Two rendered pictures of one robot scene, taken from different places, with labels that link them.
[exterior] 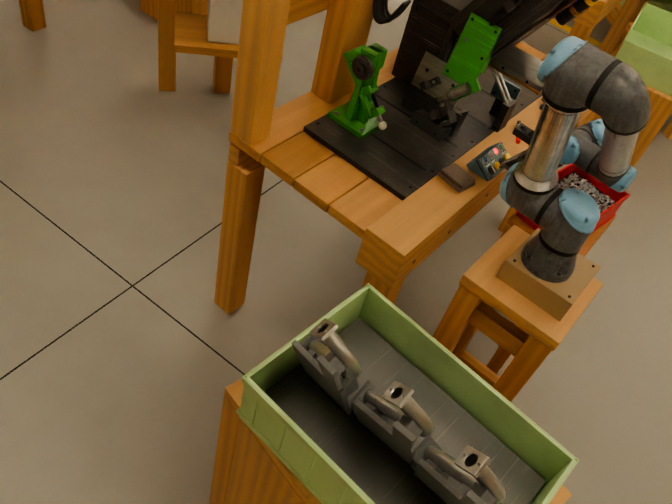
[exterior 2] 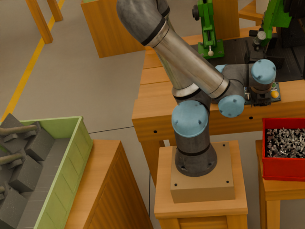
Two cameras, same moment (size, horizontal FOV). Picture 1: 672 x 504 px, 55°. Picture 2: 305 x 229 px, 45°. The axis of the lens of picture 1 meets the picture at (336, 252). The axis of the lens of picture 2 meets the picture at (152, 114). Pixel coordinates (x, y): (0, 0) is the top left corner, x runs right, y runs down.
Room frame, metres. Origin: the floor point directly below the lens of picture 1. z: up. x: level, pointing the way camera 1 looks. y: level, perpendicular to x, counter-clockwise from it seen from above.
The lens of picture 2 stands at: (1.05, -1.43, 1.92)
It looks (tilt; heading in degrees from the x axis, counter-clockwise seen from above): 39 degrees down; 76
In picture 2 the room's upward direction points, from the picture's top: 16 degrees counter-clockwise
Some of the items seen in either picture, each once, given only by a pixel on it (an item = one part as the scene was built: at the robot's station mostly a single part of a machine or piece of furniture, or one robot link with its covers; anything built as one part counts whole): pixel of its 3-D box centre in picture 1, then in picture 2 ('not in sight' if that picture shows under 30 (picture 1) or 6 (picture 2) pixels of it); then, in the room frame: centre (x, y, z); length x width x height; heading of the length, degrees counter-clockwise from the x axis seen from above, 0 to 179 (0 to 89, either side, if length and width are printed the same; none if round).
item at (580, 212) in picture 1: (569, 218); (190, 124); (1.37, -0.57, 1.09); 0.13 x 0.12 x 0.14; 57
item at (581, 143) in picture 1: (576, 150); (231, 78); (1.55, -0.56, 1.19); 0.11 x 0.11 x 0.08; 57
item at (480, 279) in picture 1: (532, 283); (199, 177); (1.36, -0.58, 0.83); 0.32 x 0.32 x 0.04; 62
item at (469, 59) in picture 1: (476, 49); (279, 7); (1.98, -0.25, 1.17); 0.13 x 0.12 x 0.20; 152
